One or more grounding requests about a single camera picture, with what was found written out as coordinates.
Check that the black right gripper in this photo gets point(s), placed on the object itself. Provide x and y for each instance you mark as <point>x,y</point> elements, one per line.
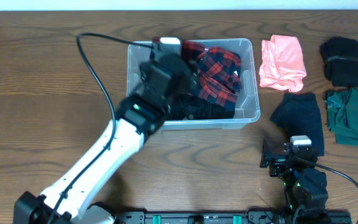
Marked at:
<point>279,160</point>

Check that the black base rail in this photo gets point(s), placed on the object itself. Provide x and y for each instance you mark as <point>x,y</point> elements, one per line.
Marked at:
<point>228,217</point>

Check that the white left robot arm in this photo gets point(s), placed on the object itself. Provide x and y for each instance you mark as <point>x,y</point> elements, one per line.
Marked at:
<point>70,199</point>

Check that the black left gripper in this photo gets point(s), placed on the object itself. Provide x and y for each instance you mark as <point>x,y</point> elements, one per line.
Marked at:
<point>184,78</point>

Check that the black buttoned garment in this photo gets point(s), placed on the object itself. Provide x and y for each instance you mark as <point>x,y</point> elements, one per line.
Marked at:
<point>193,108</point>

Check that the clear plastic storage bin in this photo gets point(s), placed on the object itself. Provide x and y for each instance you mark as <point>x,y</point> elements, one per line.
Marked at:
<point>247,105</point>

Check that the dark green folded garment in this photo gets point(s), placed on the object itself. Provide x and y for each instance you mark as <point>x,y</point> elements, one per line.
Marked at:
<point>342,109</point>

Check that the black garment with band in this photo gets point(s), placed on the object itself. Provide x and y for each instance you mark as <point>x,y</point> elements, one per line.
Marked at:
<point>340,57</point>

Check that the red navy plaid shirt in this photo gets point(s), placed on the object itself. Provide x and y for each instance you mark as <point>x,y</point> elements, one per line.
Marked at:
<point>218,72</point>

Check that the pink folded garment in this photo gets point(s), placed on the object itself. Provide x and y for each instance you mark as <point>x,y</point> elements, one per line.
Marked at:
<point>282,65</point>

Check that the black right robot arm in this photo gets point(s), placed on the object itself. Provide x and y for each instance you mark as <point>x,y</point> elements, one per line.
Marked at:
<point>304,186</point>

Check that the dark navy folded garment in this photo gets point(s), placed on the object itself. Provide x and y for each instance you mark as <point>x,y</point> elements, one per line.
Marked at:
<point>299,114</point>

